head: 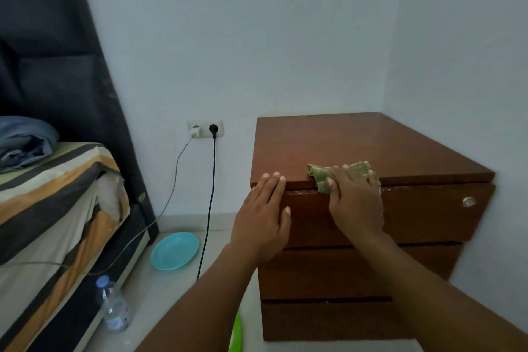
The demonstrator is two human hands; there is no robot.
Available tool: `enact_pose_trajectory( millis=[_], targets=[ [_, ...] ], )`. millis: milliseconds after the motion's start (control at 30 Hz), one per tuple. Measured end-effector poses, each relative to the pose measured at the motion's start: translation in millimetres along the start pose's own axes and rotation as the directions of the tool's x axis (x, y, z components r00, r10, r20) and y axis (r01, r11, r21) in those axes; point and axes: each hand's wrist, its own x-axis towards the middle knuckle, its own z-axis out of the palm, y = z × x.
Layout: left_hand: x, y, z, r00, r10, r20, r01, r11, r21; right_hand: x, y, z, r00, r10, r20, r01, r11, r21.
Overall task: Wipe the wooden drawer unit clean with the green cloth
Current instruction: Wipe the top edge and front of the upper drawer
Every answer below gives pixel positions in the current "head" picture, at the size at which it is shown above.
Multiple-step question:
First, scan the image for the black power cable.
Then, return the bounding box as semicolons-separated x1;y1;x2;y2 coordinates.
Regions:
196;124;219;281

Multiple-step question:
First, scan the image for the bright green plastic plate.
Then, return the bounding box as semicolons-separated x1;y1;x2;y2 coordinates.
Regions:
228;309;244;352

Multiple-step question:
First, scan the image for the white wall socket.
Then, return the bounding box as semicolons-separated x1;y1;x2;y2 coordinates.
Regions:
186;119;225;139

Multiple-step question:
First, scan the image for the person's right hand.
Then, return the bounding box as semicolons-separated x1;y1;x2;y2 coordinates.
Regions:
326;164;387;243

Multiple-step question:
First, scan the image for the clear plastic water bottle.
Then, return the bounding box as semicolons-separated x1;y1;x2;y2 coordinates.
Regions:
95;274;131;333

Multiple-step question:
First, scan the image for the person's left hand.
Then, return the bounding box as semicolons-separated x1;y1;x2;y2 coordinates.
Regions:
230;172;293;264

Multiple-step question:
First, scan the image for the light blue plastic plate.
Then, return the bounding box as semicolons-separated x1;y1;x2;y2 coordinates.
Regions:
150;232;200;272

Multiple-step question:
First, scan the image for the person's right forearm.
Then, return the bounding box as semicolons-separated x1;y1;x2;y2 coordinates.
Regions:
354;232;528;352

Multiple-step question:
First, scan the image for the green striped cleaning cloth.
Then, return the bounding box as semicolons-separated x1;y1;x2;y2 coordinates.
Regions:
306;161;382;195

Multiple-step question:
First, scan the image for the blue-grey folded blanket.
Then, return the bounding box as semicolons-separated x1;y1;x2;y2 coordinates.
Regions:
0;115;61;175

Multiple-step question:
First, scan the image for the thin grey charger cable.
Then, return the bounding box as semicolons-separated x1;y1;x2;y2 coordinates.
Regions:
0;137;194;277

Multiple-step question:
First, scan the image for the person's left forearm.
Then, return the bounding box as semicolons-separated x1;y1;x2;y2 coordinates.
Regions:
136;242;259;352

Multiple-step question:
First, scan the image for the brown wooden drawer cabinet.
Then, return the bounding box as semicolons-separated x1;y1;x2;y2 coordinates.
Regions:
250;112;496;342

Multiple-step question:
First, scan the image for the brown wooden drawer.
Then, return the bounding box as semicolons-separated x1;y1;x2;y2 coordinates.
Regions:
257;242;464;302
261;297;413;342

